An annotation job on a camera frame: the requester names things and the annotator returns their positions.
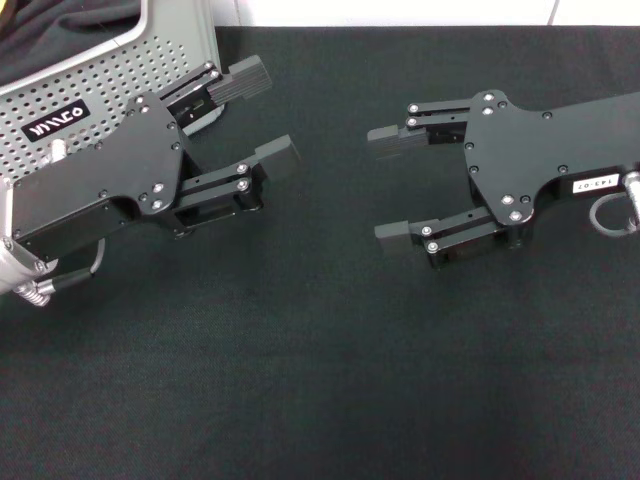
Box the grey perforated storage box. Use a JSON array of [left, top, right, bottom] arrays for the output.
[[0, 0, 227, 182]]

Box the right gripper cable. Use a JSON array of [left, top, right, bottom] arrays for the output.
[[588, 170, 640, 234]]

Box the black cloth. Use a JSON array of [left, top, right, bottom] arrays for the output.
[[0, 0, 145, 87]]

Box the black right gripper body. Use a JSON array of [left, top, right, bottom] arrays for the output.
[[463, 89, 640, 250]]

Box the black tablecloth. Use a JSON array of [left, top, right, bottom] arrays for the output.
[[0, 24, 640, 480]]

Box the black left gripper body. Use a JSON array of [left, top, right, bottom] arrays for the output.
[[9, 96, 195, 262]]

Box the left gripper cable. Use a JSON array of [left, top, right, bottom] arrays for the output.
[[12, 239, 107, 307]]

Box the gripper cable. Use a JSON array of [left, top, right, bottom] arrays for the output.
[[588, 170, 640, 234], [12, 239, 107, 307]]

